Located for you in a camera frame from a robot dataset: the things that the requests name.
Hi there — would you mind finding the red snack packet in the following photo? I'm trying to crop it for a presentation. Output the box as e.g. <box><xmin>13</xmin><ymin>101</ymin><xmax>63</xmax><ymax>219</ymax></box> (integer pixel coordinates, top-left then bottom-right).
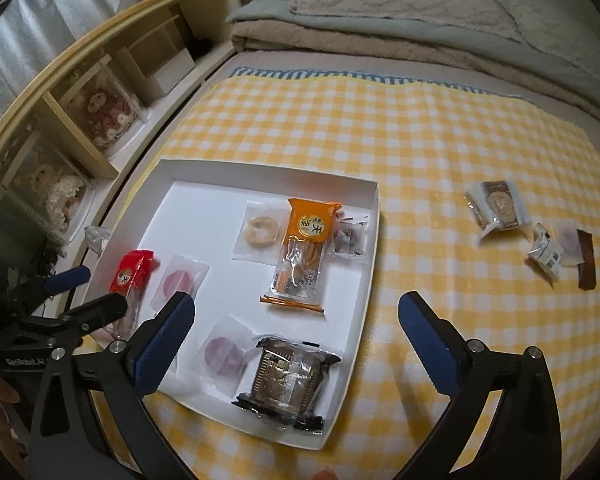
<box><xmin>107</xmin><ymin>249</ymin><xmax>155</xmax><ymax>340</ymax></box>

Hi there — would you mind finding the purple pastry clear packet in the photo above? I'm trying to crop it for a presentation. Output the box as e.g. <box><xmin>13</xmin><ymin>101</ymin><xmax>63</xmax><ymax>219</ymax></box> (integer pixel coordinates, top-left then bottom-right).
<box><xmin>150</xmin><ymin>255</ymin><xmax>210</xmax><ymax>312</ymax></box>

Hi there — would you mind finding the green leaf clear snack packet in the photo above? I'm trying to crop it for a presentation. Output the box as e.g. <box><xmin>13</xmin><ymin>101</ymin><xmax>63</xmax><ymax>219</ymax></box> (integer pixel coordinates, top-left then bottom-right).
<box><xmin>527</xmin><ymin>222</ymin><xmax>564</xmax><ymax>283</ymax></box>

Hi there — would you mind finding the orange twisted cracker packet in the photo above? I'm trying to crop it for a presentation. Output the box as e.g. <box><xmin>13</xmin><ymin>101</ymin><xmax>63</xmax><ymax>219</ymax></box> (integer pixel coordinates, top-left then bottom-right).
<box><xmin>260</xmin><ymin>197</ymin><xmax>342</xmax><ymax>313</ymax></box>

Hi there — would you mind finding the dark brown snack packet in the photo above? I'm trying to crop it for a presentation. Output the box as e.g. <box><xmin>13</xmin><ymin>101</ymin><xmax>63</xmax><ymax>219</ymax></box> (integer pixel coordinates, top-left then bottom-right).
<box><xmin>577</xmin><ymin>229</ymin><xmax>597</xmax><ymax>290</ymax></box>

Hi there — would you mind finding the left hand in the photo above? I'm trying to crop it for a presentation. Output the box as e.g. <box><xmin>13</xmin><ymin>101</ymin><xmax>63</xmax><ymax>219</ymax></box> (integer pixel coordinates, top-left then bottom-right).
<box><xmin>0</xmin><ymin>377</ymin><xmax>26</xmax><ymax>470</ymax></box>

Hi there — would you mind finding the white plush storage box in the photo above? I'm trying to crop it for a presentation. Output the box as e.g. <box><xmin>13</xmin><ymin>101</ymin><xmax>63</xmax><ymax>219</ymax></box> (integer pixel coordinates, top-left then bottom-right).
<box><xmin>1</xmin><ymin>130</ymin><xmax>94</xmax><ymax>245</ymax></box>

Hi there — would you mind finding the wooden bedside shelf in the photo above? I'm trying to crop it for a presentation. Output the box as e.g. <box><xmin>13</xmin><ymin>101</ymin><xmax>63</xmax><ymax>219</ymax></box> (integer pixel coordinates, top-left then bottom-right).
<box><xmin>0</xmin><ymin>0</ymin><xmax>272</xmax><ymax>261</ymax></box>

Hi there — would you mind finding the dark wrapped cake packet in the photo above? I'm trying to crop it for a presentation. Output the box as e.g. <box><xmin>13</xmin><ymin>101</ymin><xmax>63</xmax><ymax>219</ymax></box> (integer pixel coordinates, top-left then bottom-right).
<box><xmin>232</xmin><ymin>336</ymin><xmax>341</xmax><ymax>434</ymax></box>

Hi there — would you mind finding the yellow checkered cloth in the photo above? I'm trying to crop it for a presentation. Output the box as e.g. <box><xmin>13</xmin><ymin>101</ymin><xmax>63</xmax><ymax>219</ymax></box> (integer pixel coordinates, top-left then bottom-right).
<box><xmin>78</xmin><ymin>66</ymin><xmax>600</xmax><ymax>480</ymax></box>

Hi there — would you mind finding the white cardboard tray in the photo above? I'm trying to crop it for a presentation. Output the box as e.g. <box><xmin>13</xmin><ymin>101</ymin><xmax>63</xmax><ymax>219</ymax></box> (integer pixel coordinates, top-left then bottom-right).
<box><xmin>84</xmin><ymin>159</ymin><xmax>380</xmax><ymax>451</ymax></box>

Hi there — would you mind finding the small clear dark-candy packet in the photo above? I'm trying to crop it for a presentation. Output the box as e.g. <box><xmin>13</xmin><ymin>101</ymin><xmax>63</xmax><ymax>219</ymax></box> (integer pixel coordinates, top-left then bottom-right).
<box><xmin>327</xmin><ymin>214</ymin><xmax>370</xmax><ymax>262</ymax></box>

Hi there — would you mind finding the roll cake clear packet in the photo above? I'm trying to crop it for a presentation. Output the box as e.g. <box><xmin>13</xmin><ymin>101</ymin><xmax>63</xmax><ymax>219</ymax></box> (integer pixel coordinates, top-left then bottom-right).
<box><xmin>465</xmin><ymin>180</ymin><xmax>531</xmax><ymax>245</ymax></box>

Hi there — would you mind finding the red patterned storage box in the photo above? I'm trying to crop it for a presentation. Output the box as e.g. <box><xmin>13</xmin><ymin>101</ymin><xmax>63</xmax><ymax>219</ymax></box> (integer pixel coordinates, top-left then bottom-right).
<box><xmin>58</xmin><ymin>62</ymin><xmax>145</xmax><ymax>152</ymax></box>

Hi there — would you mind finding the beige folded blanket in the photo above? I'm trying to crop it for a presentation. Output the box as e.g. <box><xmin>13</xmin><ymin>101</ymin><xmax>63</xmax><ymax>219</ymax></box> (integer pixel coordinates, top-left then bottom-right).
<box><xmin>230</xmin><ymin>20</ymin><xmax>600</xmax><ymax>121</ymax></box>

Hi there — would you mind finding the blue grey folded duvet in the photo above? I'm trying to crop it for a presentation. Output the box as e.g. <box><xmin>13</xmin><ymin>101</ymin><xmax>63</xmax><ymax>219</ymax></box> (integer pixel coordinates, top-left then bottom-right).
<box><xmin>227</xmin><ymin>0</ymin><xmax>600</xmax><ymax>104</ymax></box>

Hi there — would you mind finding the right grey pillow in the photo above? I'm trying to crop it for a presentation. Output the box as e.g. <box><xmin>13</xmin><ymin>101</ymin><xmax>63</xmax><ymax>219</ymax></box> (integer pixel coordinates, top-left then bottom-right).
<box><xmin>496</xmin><ymin>0</ymin><xmax>600</xmax><ymax>83</ymax></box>

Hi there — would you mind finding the ring cookie clear packet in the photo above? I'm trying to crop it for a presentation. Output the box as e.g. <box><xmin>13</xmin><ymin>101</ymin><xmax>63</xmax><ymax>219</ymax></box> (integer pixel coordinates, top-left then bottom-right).
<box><xmin>232</xmin><ymin>202</ymin><xmax>290</xmax><ymax>266</ymax></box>

